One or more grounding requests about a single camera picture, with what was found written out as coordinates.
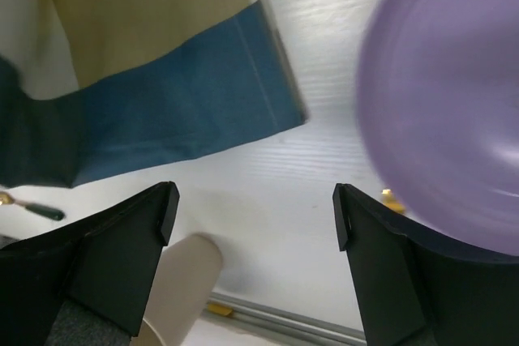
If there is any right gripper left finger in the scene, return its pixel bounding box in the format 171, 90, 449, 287
1, 182, 179, 345

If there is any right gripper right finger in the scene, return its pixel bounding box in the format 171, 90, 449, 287
332, 184, 518, 345

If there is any blue tan white placemat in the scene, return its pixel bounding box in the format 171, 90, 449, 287
1, 0, 307, 188

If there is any beige cup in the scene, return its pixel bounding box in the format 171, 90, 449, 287
144, 234, 223, 345

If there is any purple plate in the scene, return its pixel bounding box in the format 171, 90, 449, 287
356, 0, 518, 253

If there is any green handled gold knife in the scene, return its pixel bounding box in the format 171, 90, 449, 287
381, 189, 406, 215

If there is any green handled gold fork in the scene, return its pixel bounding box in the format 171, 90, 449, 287
0, 191, 66, 221

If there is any front aluminium rail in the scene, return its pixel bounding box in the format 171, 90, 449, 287
203, 293, 367, 345

